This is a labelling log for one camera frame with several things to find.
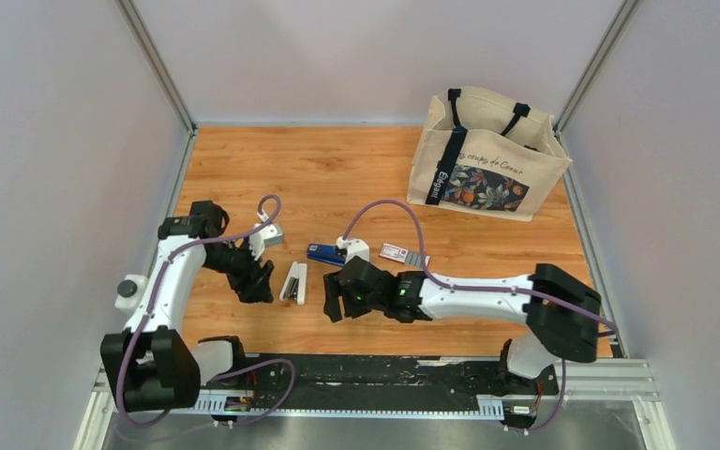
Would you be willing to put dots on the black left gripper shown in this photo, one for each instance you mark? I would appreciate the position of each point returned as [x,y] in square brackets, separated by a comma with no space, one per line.
[252,284]

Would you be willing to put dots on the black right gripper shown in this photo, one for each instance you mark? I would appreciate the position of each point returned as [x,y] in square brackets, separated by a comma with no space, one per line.
[332,304]

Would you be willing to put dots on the white stapler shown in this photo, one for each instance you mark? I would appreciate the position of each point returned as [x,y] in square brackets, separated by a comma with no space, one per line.
[295,285]

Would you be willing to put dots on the blue stapler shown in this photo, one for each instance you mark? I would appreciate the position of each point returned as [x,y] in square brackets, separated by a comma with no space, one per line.
[323,253]

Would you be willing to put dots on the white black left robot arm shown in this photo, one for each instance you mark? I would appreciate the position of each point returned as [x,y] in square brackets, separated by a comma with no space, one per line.
[148,364]

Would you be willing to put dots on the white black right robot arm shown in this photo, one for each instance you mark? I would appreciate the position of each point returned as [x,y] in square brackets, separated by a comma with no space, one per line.
[561,313]

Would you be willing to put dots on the red white staple box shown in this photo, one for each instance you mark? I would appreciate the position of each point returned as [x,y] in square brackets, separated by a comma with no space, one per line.
[403,255]

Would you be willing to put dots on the beige floral tote bag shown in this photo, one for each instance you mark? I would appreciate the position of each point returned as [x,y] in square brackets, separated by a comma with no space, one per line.
[483,153]

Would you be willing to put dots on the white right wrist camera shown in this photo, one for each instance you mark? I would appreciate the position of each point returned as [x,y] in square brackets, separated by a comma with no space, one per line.
[350,248]

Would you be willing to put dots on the aluminium frame rail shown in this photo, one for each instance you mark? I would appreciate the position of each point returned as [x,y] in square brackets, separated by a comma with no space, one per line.
[606,381]

